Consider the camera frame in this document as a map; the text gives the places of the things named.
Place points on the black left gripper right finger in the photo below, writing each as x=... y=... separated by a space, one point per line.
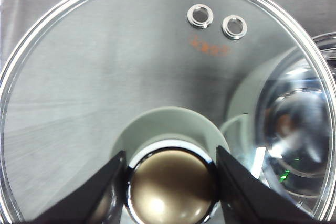
x=247 y=199

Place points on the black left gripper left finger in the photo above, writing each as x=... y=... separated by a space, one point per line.
x=99 y=199

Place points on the glass steamer lid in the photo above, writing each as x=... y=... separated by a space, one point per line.
x=169 y=82

